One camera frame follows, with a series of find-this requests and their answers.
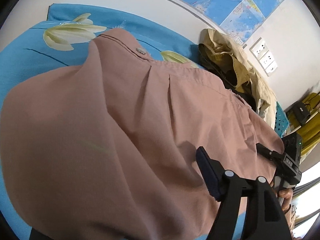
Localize pink large shirt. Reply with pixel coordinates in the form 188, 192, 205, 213
0, 28, 285, 240

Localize right forearm in pink sleeve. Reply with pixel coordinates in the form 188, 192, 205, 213
284, 205, 296, 239

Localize person's right hand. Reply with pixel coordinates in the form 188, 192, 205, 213
270, 182, 293, 213

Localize yellow bag on shelf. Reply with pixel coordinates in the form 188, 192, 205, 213
287, 93, 319, 156

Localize teal perforated basket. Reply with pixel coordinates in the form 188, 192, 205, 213
274, 102, 290, 138

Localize beige crumpled garment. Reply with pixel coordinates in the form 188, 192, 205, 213
198, 28, 277, 128

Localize blue floral bed sheet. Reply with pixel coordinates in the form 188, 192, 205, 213
0, 3, 247, 240

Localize white wall socket panel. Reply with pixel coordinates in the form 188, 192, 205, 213
249, 37, 278, 76

